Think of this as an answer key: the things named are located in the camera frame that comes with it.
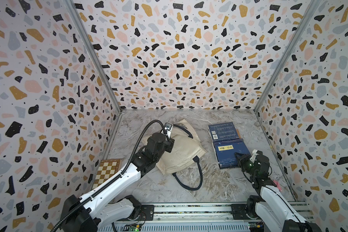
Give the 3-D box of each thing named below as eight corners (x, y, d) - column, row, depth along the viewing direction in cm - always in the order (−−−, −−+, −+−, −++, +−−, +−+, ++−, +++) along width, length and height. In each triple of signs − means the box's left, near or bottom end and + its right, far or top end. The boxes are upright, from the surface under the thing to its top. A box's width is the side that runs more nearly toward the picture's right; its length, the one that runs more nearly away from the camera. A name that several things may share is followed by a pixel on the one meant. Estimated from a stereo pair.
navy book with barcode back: (211, 145, 103) (213, 139, 97) (206, 131, 111) (208, 124, 105) (236, 142, 105) (239, 135, 99) (229, 128, 113) (232, 121, 107)
